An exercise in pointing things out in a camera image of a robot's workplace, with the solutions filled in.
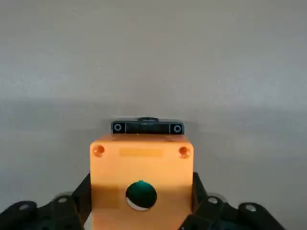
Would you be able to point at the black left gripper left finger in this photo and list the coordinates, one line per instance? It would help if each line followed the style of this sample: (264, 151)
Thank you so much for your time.
(48, 215)

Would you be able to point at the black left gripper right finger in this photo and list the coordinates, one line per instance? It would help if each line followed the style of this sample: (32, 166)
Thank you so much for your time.
(216, 215)

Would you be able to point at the green button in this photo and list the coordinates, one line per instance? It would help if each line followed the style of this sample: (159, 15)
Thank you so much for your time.
(141, 194)

